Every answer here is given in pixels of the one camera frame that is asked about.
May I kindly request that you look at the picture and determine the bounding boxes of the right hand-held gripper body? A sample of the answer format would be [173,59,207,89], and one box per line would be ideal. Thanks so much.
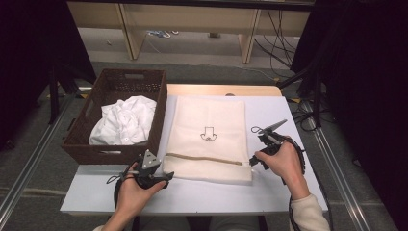
[256,118,289,163]

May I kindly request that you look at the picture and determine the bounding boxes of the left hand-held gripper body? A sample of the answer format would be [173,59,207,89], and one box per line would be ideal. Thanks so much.
[134,149,167,191]

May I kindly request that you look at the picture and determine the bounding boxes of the white shirt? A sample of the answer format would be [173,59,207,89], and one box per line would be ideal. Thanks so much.
[89,94,158,146]

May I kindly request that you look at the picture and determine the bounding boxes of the cream cloth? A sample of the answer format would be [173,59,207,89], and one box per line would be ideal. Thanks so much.
[162,94,253,186]

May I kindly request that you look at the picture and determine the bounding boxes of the brown woven basket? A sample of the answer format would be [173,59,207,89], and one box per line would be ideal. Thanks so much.
[61,67,168,166]

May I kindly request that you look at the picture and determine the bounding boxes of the person's right hand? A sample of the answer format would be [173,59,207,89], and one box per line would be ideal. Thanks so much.
[254,141,311,201]

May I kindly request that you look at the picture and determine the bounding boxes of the person's left hand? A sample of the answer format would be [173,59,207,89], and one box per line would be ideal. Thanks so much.
[115,162,168,222]

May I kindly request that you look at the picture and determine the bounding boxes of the black metal stand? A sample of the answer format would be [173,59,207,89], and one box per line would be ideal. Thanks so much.
[276,62,324,129]
[47,64,62,125]

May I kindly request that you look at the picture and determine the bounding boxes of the black curtain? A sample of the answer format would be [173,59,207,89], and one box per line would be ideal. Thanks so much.
[0,0,97,152]
[290,0,408,231]

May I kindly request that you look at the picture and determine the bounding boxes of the beige wooden desk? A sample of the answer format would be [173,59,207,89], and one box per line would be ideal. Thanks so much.
[66,0,316,64]

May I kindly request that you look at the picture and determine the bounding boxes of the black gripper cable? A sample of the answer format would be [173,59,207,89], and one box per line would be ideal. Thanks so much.
[281,136,307,231]
[113,157,142,207]

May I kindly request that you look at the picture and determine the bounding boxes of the black floor cables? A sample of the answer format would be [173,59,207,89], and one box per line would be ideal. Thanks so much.
[287,97,326,133]

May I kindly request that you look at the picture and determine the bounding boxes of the metal floor rail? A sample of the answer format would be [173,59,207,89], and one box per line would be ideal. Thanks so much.
[0,86,92,225]
[307,99,374,231]

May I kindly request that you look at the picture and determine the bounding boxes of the hanging black cables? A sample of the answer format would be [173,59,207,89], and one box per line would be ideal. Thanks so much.
[254,9,301,70]

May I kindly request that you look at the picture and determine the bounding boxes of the blue white cable bundle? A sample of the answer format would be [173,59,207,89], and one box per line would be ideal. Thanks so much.
[146,29,180,39]

